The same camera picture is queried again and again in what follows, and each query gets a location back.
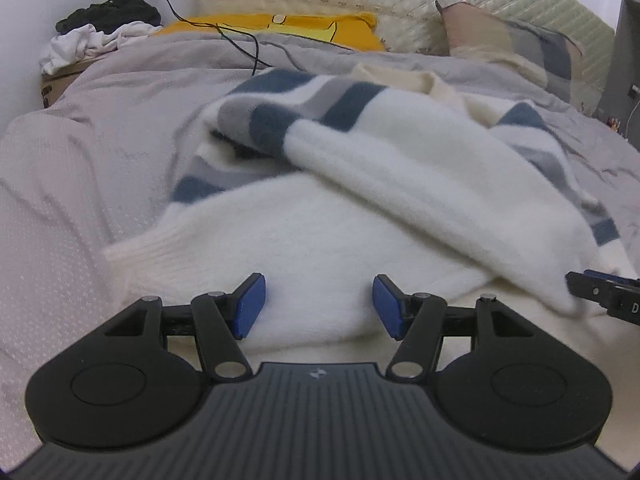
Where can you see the grey bed blanket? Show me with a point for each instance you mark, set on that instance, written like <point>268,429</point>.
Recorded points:
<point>150,90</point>

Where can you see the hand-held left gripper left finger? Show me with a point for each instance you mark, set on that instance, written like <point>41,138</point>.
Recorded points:
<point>249,305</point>

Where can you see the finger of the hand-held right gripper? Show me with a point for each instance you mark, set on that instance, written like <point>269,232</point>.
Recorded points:
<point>592,287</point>

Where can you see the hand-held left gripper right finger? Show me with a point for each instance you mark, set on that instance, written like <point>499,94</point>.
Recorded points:
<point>387,305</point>

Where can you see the yellow pillow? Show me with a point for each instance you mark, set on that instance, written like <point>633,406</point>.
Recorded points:
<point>300,27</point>

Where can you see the white blue striped fluffy sweater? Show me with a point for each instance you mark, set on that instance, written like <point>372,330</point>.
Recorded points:
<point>375,170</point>

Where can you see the cardboard box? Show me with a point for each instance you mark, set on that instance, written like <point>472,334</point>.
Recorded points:
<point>57,82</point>

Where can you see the patchwork pillow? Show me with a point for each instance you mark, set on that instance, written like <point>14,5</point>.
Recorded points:
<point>510,40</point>

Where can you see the cream fluffy sweater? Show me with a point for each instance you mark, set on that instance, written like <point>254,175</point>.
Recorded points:
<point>500,347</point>

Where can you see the black knit clothes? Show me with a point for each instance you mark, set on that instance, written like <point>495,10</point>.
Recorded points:
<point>115,10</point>

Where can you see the grey wardrobe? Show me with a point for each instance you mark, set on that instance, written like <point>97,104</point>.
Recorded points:
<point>627,35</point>

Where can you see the white crumpled clothes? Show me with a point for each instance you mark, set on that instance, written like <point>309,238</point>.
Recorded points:
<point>80,45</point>

